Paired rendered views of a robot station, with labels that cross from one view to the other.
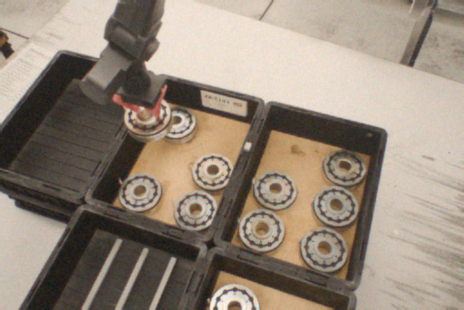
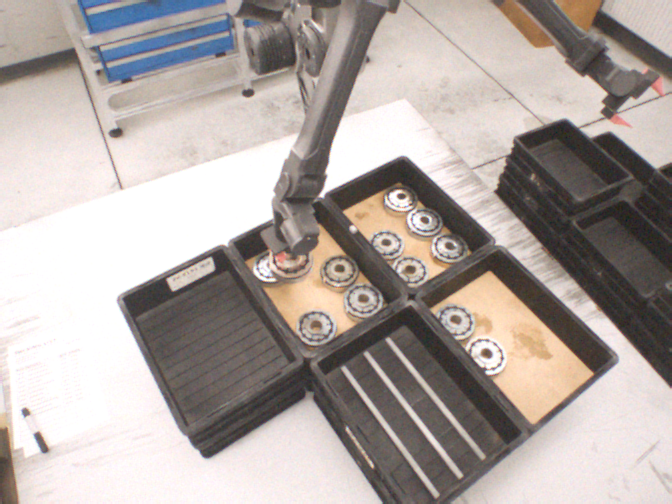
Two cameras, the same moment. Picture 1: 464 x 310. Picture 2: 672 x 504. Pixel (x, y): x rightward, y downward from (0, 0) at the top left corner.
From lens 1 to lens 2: 0.73 m
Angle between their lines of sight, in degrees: 31
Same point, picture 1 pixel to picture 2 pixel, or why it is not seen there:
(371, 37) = (227, 135)
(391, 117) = (363, 158)
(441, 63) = (295, 118)
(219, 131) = not seen: hidden behind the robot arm
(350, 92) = not seen: hidden behind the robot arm
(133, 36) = (314, 179)
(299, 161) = (371, 219)
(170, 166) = (304, 297)
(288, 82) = not seen: hidden behind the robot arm
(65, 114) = (172, 346)
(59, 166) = (227, 379)
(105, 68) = (306, 218)
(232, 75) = (233, 217)
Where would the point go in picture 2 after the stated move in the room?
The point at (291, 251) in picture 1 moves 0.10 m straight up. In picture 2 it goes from (433, 268) to (440, 247)
